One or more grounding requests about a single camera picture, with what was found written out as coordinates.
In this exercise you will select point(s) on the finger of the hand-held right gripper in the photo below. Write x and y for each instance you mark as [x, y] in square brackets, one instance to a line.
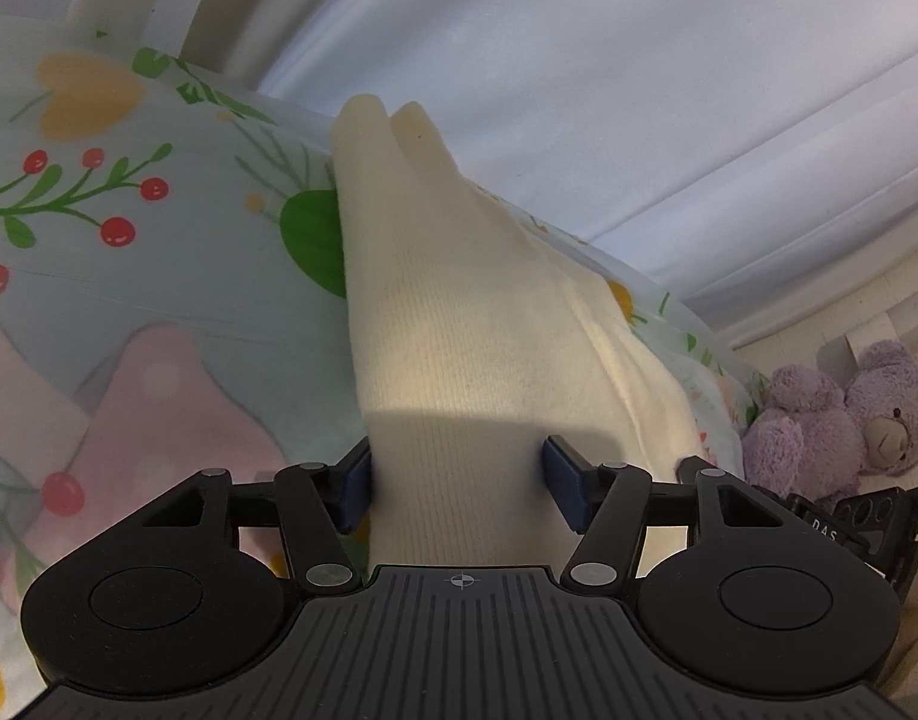
[688, 469]

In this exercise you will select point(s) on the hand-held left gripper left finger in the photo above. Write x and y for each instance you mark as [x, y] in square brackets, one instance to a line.
[354, 491]

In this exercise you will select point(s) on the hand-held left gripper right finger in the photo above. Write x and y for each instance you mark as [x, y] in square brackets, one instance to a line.
[568, 484]

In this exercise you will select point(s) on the cream knitted garment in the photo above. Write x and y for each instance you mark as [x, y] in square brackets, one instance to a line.
[444, 300]

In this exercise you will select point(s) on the purple teddy bear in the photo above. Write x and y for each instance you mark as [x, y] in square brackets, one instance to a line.
[841, 420]

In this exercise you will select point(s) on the white furniture piece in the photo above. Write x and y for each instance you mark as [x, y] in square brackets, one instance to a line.
[890, 322]

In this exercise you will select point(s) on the floral printed bedsheet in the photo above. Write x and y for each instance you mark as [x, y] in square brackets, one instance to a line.
[166, 277]

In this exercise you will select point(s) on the white curtain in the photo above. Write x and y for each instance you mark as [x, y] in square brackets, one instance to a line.
[579, 75]

